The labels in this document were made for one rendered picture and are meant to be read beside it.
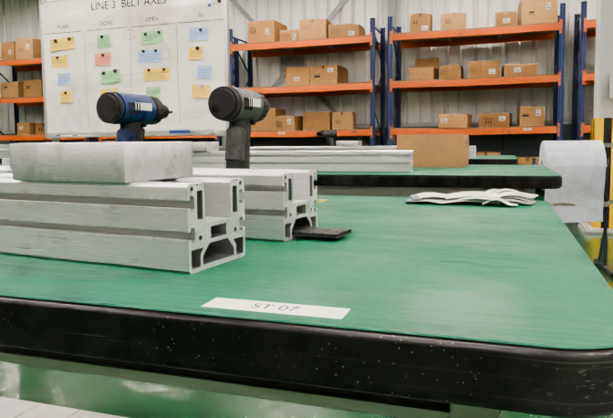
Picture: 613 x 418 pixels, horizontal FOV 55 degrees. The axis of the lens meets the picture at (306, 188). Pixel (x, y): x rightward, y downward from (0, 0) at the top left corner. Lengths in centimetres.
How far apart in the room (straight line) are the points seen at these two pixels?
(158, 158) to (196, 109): 339
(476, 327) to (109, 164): 38
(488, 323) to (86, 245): 41
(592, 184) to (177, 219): 387
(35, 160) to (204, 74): 335
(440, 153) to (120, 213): 223
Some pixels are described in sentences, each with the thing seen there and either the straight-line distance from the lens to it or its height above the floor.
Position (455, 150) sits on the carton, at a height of 86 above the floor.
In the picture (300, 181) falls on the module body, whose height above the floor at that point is 85.
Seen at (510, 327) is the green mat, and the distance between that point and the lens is 42.
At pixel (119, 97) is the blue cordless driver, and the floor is 99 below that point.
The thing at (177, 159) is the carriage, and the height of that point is 89.
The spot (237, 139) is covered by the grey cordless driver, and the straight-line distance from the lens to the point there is 102.
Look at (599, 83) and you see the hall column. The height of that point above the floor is 143.
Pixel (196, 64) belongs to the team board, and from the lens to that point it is 404.
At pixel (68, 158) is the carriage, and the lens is 65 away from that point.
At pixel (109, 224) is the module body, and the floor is 82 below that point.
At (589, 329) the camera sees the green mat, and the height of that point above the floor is 78.
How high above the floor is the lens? 90
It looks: 5 degrees down
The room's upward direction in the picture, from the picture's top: 1 degrees counter-clockwise
